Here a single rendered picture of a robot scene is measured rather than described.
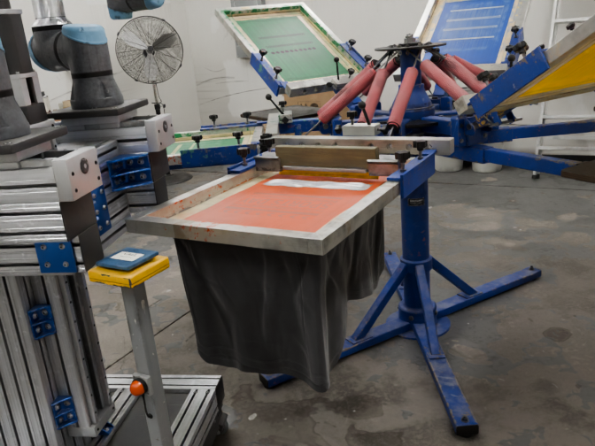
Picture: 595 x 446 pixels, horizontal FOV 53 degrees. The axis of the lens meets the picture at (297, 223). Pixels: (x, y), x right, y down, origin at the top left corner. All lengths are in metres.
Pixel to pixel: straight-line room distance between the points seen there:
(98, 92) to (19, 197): 0.53
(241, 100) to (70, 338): 5.54
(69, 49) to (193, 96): 5.61
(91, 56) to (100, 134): 0.22
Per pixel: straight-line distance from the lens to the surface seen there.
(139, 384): 1.52
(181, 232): 1.53
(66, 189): 1.35
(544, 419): 2.47
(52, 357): 1.89
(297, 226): 1.51
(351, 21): 6.37
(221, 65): 7.21
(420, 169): 1.86
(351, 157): 1.89
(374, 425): 2.38
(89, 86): 1.84
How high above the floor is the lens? 1.44
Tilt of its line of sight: 18 degrees down
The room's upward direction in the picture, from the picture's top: 5 degrees counter-clockwise
